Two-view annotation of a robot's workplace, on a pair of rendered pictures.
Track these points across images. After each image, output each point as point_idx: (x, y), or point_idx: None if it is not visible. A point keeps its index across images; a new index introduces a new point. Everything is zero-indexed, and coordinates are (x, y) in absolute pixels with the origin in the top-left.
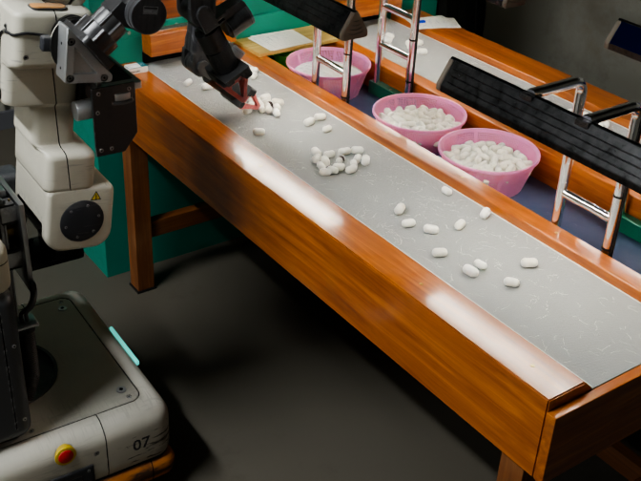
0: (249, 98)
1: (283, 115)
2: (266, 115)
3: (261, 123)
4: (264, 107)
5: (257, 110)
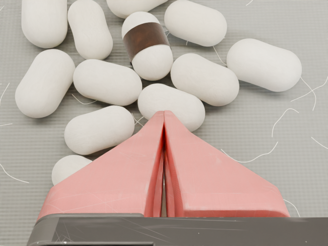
0: (21, 107)
1: (262, 34)
2: (222, 112)
3: (320, 201)
4: (154, 80)
5: (138, 125)
